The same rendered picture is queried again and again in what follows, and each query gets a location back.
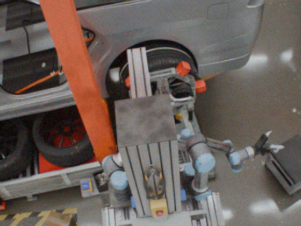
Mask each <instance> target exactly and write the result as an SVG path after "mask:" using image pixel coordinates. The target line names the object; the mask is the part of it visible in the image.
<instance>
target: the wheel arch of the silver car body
mask: <svg viewBox="0 0 301 226"><path fill-rule="evenodd" d="M158 43H169V44H173V45H177V46H179V47H181V48H184V49H185V50H186V51H187V52H188V53H189V54H190V56H191V58H192V61H193V64H194V66H195V68H196V71H197V73H198V74H199V65H198V61H197V58H196V57H195V55H194V53H193V52H192V51H191V50H190V49H189V48H188V47H186V46H185V45H183V44H182V43H179V42H178V41H175V40H171V39H158V38H155V39H148V40H144V41H141V42H138V44H140V45H141V47H144V46H147V45H152V44H158ZM136 44H137V43H136ZM134 45H135V44H134ZM134 45H132V46H129V47H127V48H126V49H127V50H129V49H134ZM126 49H125V50H123V51H122V52H121V53H119V54H118V55H117V56H116V57H115V58H114V60H113V61H112V62H111V64H110V65H109V67H108V69H107V71H106V74H105V78H104V87H105V91H106V94H107V96H108V97H110V93H109V88H108V82H107V79H106V75H107V72H108V70H109V69H113V68H118V67H121V65H122V63H123V62H124V61H125V59H126V58H127V56H126Z"/></svg>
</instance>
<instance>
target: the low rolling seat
mask: <svg viewBox="0 0 301 226"><path fill-rule="evenodd" d="M279 146H284V147H283V148H282V149H279V151H278V152H277V153H275V152H274V151H273V150H272V151H269V154H268V155H267V159H266V162H265V163H266V164H265V167H266V168H267V169H269V170H271V171H272V173H273V174H274V176H275V177H276V178H277V179H278V180H279V182H280V183H281V185H282V186H283V187H284V189H286V191H287V192H288V195H290V196H294V195H295V193H294V192H296V191H297V190H299V189H300V188H301V137H300V136H299V134H297V135H295V136H293V137H292V138H290V139H288V140H286V141H284V142H283V143H281V144H279Z"/></svg>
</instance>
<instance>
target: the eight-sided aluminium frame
mask: <svg viewBox="0 0 301 226"><path fill-rule="evenodd" d="M148 75H149V82H153V81H157V80H162V79H166V78H170V77H176V78H178V79H180V80H182V81H184V82H186V83H188V84H189V87H191V88H192V91H193V94H194V98H195V99H196V90H195V85H196V84H195V80H194V76H192V75H189V74H187V75H186V76H181V75H179V74H178V71H177V68H170V69H165V70H161V71H157V72H149V73H148ZM129 95H130V98H132V92H131V89H130V90H129ZM185 108H186V105H181V106H178V107H175V109H176V110H175V112H174V114H173V115H177V114H179V113H180V112H181V111H182V110H183V109H185Z"/></svg>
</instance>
